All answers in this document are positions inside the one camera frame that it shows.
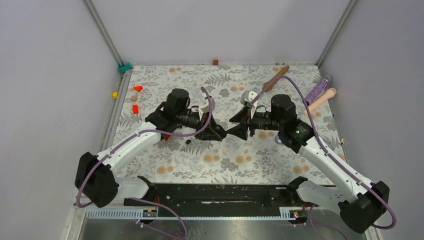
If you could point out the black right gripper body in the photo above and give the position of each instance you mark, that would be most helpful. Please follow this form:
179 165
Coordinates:
252 123

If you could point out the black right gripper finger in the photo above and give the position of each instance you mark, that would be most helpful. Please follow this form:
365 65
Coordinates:
239 131
239 116

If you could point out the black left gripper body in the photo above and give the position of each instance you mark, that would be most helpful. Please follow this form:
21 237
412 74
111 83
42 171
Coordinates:
204 118

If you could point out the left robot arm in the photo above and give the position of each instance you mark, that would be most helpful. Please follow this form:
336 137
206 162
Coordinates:
96 177

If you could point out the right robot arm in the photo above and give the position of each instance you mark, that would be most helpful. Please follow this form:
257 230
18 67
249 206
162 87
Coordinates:
358 200

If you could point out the floral patterned mat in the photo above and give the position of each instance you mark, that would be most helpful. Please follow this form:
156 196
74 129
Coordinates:
258 160

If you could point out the brown wooden stick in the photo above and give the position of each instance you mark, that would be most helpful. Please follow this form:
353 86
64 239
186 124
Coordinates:
268 86

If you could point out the red rectangular block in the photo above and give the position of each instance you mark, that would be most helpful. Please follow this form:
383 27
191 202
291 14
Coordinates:
135 109

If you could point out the red triangular block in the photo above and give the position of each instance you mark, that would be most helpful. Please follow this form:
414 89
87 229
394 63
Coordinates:
138 88

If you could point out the purple glitter tube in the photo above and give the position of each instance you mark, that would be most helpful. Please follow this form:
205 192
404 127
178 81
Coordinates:
316 91

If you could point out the pink flesh-coloured stick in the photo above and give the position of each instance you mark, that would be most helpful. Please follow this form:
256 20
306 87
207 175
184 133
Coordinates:
328 94

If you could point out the teal arch block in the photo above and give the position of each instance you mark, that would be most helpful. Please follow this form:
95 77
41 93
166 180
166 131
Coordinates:
124 68

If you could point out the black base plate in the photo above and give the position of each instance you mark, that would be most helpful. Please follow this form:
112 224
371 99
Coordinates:
224 200

